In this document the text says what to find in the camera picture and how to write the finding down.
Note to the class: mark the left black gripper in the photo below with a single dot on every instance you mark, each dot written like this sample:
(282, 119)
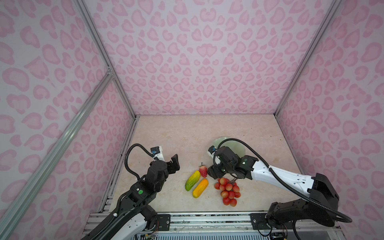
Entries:
(173, 169)

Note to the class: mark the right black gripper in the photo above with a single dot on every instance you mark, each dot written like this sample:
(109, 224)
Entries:
(213, 169)

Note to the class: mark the red pink fake peach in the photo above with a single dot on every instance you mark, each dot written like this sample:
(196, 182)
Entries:
(203, 171)

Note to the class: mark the green yellow fake mango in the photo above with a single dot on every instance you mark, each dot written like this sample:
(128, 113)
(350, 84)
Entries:
(192, 180)

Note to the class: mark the red fake lychee bunch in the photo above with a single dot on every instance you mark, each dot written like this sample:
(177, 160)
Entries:
(229, 191)

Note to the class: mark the yellow orange fake mango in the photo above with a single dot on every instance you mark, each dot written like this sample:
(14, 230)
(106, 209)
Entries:
(200, 188)

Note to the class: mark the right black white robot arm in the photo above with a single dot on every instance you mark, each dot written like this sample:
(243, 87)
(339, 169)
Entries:
(318, 200)

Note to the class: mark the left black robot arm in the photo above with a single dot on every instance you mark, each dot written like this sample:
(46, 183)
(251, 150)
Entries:
(133, 213)

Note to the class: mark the green scalloped fruit bowl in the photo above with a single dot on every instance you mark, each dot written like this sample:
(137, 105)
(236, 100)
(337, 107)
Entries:
(236, 147)

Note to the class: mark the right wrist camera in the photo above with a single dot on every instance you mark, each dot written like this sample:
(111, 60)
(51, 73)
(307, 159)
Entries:
(211, 151)

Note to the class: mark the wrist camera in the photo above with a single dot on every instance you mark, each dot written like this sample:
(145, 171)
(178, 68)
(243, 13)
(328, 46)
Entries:
(211, 151)
(157, 153)

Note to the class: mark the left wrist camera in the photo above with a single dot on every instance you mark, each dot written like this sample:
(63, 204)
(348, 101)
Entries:
(157, 153)

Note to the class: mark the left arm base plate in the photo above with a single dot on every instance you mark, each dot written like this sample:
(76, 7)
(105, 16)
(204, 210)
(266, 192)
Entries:
(159, 223)

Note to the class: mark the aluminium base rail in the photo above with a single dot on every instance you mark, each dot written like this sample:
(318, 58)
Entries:
(235, 226)

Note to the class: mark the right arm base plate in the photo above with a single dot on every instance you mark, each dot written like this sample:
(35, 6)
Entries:
(260, 221)

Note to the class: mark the diagonal aluminium frame bar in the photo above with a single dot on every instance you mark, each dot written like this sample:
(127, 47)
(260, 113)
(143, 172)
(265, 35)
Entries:
(21, 204)

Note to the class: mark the left corner aluminium post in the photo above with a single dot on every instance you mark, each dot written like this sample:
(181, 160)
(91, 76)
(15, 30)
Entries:
(91, 27)

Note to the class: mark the corner aluminium post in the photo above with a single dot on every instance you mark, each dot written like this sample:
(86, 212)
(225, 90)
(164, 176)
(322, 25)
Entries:
(91, 27)
(328, 19)

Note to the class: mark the right corner aluminium post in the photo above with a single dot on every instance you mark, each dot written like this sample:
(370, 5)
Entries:
(328, 19)

